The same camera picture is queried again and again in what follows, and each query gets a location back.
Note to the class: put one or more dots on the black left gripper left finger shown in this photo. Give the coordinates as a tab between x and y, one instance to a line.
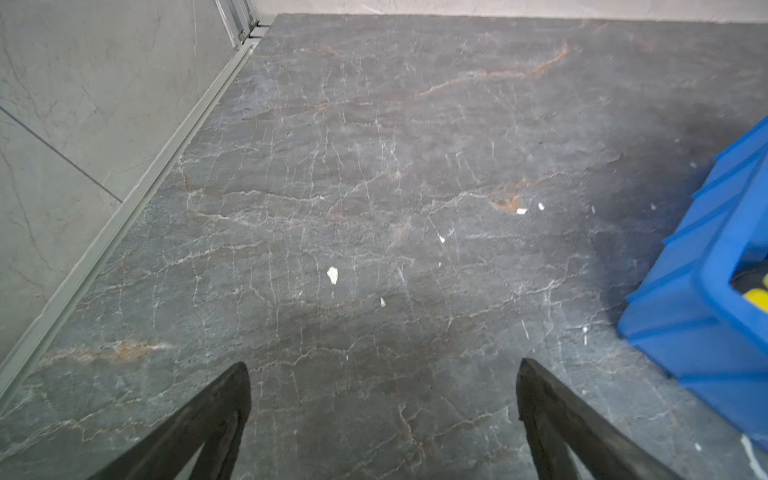
209	427

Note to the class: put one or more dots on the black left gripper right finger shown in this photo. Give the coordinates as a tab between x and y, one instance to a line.
560	426

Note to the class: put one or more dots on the blue plastic bin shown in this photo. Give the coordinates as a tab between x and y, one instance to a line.
687	317

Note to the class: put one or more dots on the black yellow screwdriver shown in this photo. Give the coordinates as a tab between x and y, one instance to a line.
751	283

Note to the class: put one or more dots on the aluminium frame profile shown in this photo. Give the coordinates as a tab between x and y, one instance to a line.
98	98

